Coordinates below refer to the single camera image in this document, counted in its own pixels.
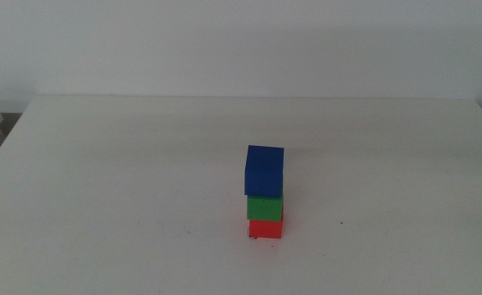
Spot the blue cube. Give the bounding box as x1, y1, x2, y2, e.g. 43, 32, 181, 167
243, 144, 285, 199

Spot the green cube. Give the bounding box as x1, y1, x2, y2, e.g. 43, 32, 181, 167
246, 194, 284, 223

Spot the red cube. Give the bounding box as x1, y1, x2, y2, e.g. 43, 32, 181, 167
248, 219, 284, 240

